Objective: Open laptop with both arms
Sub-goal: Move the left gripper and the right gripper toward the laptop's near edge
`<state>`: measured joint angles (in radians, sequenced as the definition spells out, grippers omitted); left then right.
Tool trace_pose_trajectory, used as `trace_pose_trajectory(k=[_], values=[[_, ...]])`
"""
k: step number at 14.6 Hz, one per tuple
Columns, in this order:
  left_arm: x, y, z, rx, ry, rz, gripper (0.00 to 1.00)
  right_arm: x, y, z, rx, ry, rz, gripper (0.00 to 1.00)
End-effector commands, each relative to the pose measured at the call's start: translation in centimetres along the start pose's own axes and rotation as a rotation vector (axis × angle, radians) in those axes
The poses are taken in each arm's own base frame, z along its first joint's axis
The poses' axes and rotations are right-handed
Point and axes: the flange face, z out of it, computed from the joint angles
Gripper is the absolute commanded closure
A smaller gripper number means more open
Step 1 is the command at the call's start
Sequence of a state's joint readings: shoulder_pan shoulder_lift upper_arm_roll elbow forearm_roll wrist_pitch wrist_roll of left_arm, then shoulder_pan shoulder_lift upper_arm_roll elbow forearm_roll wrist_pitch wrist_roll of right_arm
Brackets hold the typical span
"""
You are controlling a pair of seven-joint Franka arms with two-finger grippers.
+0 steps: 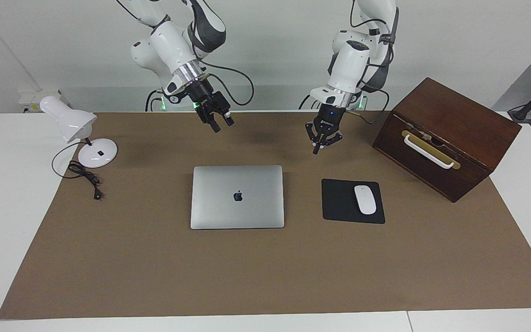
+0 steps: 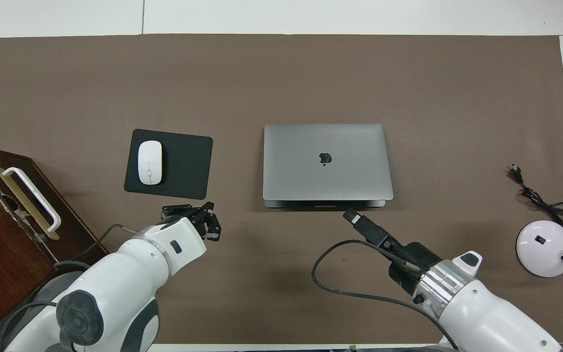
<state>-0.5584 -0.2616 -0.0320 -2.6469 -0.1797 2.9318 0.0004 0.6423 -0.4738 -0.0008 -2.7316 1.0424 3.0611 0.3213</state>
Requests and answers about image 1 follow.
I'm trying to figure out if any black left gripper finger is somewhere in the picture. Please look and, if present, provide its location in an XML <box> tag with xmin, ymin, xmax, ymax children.
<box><xmin>322</xmin><ymin>130</ymin><xmax>343</xmax><ymax>147</ymax></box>
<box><xmin>306</xmin><ymin>122</ymin><xmax>321</xmax><ymax>154</ymax></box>

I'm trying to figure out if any silver laptop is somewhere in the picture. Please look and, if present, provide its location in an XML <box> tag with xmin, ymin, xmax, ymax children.
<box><xmin>190</xmin><ymin>165</ymin><xmax>285</xmax><ymax>230</ymax></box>

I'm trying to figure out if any black mouse pad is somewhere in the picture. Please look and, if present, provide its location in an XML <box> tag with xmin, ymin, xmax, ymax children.
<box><xmin>321</xmin><ymin>178</ymin><xmax>386</xmax><ymax>225</ymax></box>

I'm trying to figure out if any white computer mouse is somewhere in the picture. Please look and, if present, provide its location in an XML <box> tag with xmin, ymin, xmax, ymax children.
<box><xmin>354</xmin><ymin>185</ymin><xmax>377</xmax><ymax>215</ymax></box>

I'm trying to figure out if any dark brown wooden box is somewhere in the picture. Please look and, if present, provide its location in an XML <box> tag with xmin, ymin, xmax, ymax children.
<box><xmin>372</xmin><ymin>77</ymin><xmax>522</xmax><ymax>203</ymax></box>

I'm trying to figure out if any white desk lamp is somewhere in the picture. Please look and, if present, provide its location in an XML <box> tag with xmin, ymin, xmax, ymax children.
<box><xmin>40</xmin><ymin>96</ymin><xmax>118</xmax><ymax>168</ymax></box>

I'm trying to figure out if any brown table mat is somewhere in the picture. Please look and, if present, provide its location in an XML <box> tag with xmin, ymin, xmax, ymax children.
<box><xmin>0</xmin><ymin>111</ymin><xmax>531</xmax><ymax>320</ymax></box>

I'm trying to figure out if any black left base cable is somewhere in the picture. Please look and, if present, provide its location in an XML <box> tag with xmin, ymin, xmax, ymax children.
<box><xmin>299</xmin><ymin>91</ymin><xmax>322</xmax><ymax>110</ymax></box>

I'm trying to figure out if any black base cable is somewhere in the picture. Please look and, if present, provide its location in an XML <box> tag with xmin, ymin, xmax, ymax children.
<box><xmin>145</xmin><ymin>89</ymin><xmax>165</xmax><ymax>112</ymax></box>
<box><xmin>299</xmin><ymin>91</ymin><xmax>322</xmax><ymax>110</ymax></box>

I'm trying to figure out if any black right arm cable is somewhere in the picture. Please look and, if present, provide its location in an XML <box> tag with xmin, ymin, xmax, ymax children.
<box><xmin>200</xmin><ymin>61</ymin><xmax>255</xmax><ymax>107</ymax></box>

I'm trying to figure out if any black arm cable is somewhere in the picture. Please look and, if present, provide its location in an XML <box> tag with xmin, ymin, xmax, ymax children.
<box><xmin>200</xmin><ymin>61</ymin><xmax>255</xmax><ymax>107</ymax></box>
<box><xmin>339</xmin><ymin>0</ymin><xmax>400</xmax><ymax>125</ymax></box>

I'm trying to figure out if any black right base cable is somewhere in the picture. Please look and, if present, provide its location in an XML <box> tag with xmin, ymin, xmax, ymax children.
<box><xmin>145</xmin><ymin>89</ymin><xmax>165</xmax><ymax>112</ymax></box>

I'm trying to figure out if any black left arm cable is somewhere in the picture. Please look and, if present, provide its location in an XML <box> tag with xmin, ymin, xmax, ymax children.
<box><xmin>339</xmin><ymin>0</ymin><xmax>400</xmax><ymax>125</ymax></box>

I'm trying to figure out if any gold handle backing plate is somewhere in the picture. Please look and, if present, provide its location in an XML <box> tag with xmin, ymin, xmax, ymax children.
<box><xmin>401</xmin><ymin>130</ymin><xmax>460</xmax><ymax>170</ymax></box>

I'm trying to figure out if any white box handle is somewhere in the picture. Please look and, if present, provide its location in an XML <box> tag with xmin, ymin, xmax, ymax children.
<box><xmin>404</xmin><ymin>134</ymin><xmax>456</xmax><ymax>169</ymax></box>

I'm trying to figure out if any black lamp power cable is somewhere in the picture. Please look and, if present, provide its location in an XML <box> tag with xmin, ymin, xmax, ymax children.
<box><xmin>52</xmin><ymin>141</ymin><xmax>104</xmax><ymax>201</ymax></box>

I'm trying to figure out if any white wall socket strip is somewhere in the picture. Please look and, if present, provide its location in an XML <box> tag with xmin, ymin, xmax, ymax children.
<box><xmin>18</xmin><ymin>89</ymin><xmax>70</xmax><ymax>114</ymax></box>

